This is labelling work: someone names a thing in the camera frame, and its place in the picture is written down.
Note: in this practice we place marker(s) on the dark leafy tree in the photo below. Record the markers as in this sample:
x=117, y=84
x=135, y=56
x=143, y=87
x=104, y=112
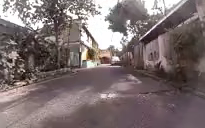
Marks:
x=123, y=16

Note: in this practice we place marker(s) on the building with colourful front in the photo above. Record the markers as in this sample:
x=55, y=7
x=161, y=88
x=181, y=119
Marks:
x=75, y=36

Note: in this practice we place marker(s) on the grey concrete wall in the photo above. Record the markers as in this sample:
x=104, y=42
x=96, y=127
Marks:
x=0, y=30

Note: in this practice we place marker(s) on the pale concrete kerb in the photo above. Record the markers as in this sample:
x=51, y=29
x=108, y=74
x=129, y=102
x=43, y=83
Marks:
x=190, y=90
x=30, y=83

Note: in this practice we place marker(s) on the red building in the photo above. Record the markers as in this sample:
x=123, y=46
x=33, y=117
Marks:
x=105, y=56

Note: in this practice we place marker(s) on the climbing bush on wall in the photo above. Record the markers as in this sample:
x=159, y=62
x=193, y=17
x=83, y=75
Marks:
x=188, y=46

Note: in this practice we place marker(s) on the large leafy tree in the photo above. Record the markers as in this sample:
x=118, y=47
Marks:
x=56, y=13

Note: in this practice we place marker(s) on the grey asphalt road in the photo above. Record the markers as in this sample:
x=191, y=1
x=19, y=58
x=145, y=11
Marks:
x=90, y=110

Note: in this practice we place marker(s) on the green bushes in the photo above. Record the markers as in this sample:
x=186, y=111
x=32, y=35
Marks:
x=13, y=60

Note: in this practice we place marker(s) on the building with grey wall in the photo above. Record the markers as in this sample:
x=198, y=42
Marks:
x=155, y=50

